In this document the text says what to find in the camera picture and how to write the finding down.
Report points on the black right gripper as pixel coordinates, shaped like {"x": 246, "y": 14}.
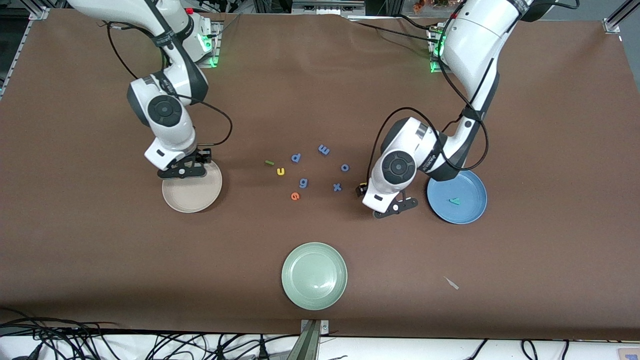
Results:
{"x": 202, "y": 156}

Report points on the teal foam letter y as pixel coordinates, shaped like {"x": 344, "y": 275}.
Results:
{"x": 454, "y": 201}

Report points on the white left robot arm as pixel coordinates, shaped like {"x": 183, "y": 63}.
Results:
{"x": 470, "y": 45}

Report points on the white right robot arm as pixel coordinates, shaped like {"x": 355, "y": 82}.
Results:
{"x": 165, "y": 110}

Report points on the beige brown plate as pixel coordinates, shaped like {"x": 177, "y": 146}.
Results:
{"x": 192, "y": 197}

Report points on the blue foam letter m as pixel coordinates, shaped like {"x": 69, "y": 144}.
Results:
{"x": 324, "y": 149}

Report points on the blue foam letter g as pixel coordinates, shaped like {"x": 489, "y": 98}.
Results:
{"x": 303, "y": 186}

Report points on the blue foam letter p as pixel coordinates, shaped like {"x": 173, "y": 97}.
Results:
{"x": 296, "y": 158}

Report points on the pale green plate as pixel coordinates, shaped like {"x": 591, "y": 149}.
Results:
{"x": 314, "y": 276}

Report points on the blue plate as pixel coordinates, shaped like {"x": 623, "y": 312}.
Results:
{"x": 467, "y": 212}

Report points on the brown table cover sheet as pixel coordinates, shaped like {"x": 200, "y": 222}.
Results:
{"x": 320, "y": 75}

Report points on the white tape scrap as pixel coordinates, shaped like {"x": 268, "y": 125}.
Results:
{"x": 451, "y": 283}

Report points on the tan cardboard piece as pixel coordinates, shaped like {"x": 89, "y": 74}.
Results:
{"x": 629, "y": 354}

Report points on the aluminium extrusion post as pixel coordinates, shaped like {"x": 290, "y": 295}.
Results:
{"x": 311, "y": 340}

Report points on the aluminium background frame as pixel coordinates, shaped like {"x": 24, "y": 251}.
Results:
{"x": 325, "y": 7}

